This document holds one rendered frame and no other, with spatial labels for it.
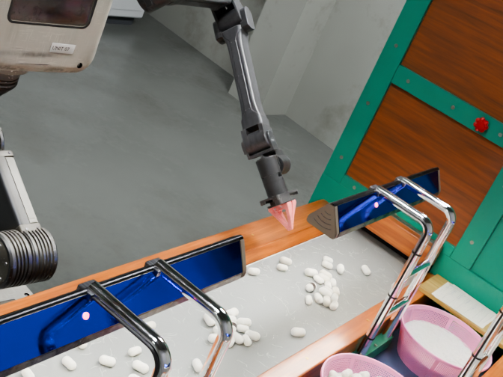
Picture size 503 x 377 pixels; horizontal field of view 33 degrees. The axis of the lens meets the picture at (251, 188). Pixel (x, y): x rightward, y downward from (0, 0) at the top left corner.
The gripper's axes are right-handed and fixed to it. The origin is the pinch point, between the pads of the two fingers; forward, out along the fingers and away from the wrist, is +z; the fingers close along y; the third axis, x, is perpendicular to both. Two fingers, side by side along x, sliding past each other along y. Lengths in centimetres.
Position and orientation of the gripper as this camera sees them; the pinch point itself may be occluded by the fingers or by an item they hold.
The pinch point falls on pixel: (289, 227)
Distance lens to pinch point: 226.7
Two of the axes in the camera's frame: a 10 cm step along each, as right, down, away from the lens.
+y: 5.6, -1.6, 8.1
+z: 3.3, 9.4, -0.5
